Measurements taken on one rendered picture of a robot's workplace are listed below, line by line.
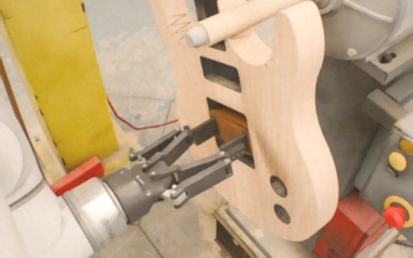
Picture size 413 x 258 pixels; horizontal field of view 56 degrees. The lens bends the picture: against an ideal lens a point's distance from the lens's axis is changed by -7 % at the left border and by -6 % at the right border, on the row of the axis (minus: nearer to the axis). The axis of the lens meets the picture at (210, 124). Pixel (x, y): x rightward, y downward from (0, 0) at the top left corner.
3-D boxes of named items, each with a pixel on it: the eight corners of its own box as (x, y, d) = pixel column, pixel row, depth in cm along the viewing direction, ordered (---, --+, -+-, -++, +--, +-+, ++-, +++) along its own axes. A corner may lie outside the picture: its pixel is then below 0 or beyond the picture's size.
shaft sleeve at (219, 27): (293, -21, 57) (310, -19, 55) (297, 1, 59) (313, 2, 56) (192, 21, 50) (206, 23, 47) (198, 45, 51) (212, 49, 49)
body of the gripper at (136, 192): (110, 206, 61) (161, 176, 65) (136, 236, 55) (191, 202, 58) (93, 169, 57) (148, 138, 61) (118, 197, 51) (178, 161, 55)
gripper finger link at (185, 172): (148, 171, 57) (150, 177, 56) (223, 146, 58) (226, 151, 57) (155, 191, 59) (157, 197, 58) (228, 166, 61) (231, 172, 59)
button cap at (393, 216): (390, 206, 67) (398, 193, 64) (408, 221, 65) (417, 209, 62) (377, 218, 65) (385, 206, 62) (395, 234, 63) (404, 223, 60)
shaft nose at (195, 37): (194, 24, 50) (205, 26, 48) (199, 42, 51) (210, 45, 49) (181, 30, 49) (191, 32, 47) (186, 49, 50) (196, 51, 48)
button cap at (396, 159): (391, 157, 61) (397, 144, 59) (405, 169, 60) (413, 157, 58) (386, 161, 61) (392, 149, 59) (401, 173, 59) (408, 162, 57)
